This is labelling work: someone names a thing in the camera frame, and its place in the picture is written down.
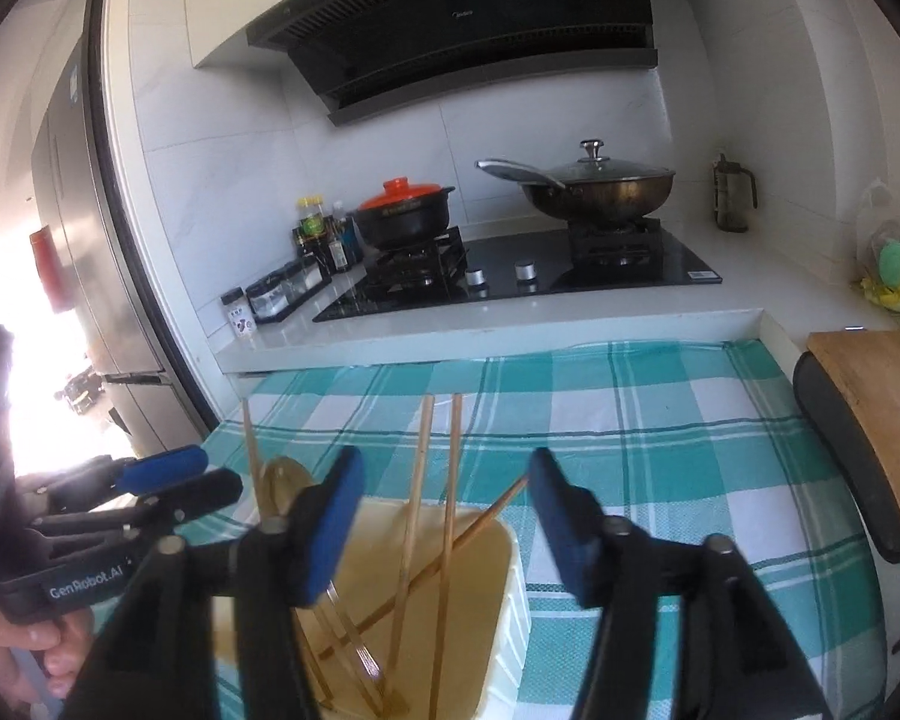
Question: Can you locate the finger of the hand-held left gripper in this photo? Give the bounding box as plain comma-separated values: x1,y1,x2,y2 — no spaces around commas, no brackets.
33,468,245,542
17,445,210,515

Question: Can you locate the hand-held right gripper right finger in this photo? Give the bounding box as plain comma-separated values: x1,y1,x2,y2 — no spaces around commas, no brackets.
529,448,833,720

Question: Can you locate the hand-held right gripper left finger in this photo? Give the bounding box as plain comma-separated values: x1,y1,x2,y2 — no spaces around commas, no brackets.
94,445,366,720

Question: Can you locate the wooden chopstick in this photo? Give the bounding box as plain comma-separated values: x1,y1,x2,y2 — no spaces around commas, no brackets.
388,394,436,665
427,393,464,720
241,399,338,713
319,475,532,661

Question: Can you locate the cream utensil holder box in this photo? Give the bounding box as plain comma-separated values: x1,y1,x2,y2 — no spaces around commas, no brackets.
211,502,530,720

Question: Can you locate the metal fork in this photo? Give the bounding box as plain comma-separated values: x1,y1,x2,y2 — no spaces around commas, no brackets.
324,586,386,713

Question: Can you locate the person's left hand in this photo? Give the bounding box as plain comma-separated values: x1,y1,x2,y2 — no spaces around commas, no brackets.
0,600,97,700

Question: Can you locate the teal checked tablecloth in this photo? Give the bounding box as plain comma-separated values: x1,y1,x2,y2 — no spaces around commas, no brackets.
172,340,890,720

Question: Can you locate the small white seasoning jar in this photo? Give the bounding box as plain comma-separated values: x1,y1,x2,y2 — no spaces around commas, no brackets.
221,287,257,344

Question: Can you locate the spice jar rack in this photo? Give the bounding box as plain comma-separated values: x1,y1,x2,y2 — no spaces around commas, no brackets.
246,256,325,325

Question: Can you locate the red hanging item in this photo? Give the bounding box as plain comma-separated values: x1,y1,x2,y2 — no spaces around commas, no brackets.
31,223,72,314

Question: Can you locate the grey refrigerator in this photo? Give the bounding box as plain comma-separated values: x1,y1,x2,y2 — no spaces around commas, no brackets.
30,0,203,451

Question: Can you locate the black gas cooktop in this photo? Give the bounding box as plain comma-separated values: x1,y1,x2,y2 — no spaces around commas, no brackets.
313,217,723,323

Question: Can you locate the dark sauce bottle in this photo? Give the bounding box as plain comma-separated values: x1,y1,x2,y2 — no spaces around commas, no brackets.
322,202,357,275

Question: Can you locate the yellow-capped sauce bottle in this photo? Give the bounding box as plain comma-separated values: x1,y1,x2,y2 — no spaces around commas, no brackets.
295,195,329,242

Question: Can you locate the black clay pot red lid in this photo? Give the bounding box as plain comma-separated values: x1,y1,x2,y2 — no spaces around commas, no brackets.
352,178,457,248

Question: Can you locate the wok with glass lid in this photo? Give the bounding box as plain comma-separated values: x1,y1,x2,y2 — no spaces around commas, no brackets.
475,139,677,224

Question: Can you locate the wooden cutting board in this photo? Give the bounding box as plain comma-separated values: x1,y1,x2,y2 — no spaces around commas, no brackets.
793,330,900,563

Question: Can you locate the dark glass jug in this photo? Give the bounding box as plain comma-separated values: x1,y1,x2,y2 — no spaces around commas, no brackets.
712,154,758,233

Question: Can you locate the plastic bag of sponges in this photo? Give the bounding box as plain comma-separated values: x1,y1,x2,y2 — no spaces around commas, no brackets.
855,180,900,316

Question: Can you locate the black range hood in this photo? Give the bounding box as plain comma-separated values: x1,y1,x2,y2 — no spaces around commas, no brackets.
246,0,659,127

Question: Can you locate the black door frame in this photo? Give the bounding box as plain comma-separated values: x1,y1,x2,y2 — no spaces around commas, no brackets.
82,0,222,442

